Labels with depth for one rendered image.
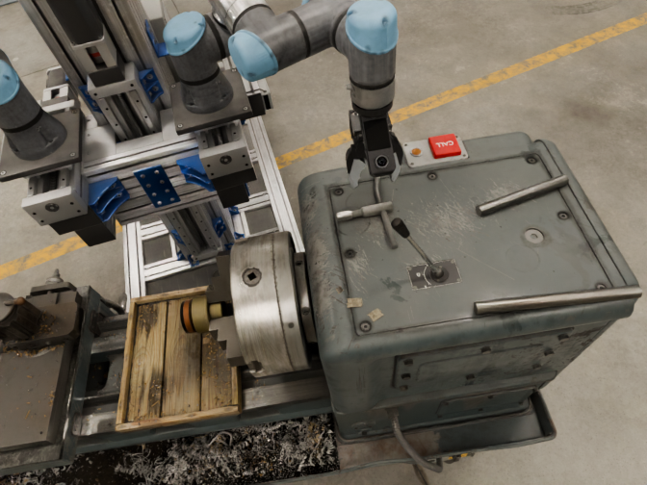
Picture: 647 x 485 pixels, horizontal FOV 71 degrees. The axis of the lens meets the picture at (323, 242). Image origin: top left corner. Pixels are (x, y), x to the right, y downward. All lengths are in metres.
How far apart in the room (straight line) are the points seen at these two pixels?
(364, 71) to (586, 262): 0.53
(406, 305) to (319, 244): 0.22
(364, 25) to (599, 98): 2.83
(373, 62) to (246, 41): 0.19
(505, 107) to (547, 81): 0.38
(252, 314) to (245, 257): 0.12
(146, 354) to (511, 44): 3.19
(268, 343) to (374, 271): 0.25
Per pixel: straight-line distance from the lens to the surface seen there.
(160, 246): 2.39
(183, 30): 1.31
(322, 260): 0.90
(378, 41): 0.72
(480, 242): 0.93
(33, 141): 1.49
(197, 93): 1.38
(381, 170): 0.79
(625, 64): 3.78
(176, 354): 1.30
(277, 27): 0.76
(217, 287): 1.04
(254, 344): 0.93
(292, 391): 1.20
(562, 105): 3.32
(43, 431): 1.29
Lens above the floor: 2.01
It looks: 56 degrees down
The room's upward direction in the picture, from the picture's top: 9 degrees counter-clockwise
